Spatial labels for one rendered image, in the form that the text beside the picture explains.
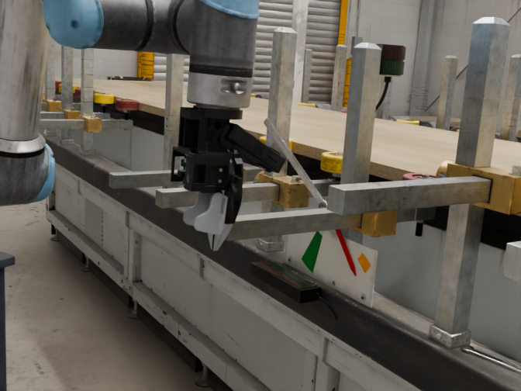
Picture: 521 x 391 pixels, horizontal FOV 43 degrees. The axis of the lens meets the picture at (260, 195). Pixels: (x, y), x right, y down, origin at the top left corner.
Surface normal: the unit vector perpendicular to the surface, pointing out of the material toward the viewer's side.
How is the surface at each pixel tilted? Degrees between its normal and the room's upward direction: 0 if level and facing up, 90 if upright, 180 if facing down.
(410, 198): 90
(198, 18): 88
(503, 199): 90
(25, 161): 107
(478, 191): 90
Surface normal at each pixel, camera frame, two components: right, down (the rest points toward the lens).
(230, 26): 0.22, 0.22
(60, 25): -0.70, 0.14
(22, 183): 0.61, 0.47
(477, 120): -0.85, 0.06
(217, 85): -0.05, 0.19
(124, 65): 0.47, 0.22
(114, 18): 0.65, 0.25
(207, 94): -0.35, 0.15
